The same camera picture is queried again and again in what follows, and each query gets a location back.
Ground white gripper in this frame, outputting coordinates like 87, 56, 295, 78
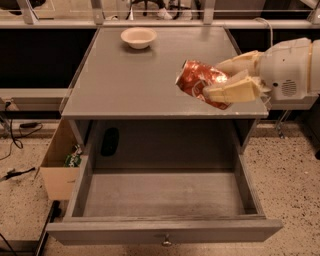
203, 38, 313, 103

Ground crushed red coke can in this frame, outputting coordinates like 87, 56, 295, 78
176, 60, 230, 110

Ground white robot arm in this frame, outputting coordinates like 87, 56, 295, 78
203, 38, 320, 103

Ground open grey top drawer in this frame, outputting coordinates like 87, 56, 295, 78
47, 143, 283, 245

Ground metal drawer knob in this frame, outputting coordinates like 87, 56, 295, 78
161, 234, 173, 247

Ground white paper bowl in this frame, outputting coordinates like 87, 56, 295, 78
121, 27, 157, 50

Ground grey wooden cabinet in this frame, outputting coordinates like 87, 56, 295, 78
62, 27, 268, 171

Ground green chip bag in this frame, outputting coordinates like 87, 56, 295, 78
64, 145, 82, 167

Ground brown cardboard box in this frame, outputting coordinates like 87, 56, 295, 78
40, 120, 80, 201

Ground black tool on floor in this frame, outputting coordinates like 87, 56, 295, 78
0, 167, 36, 182

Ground white hanging cable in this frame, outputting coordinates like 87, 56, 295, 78
253, 17, 275, 48

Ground grey metal rail frame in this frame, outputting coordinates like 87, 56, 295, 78
0, 0, 319, 29

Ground black floor cable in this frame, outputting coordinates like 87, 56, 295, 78
0, 101, 44, 161

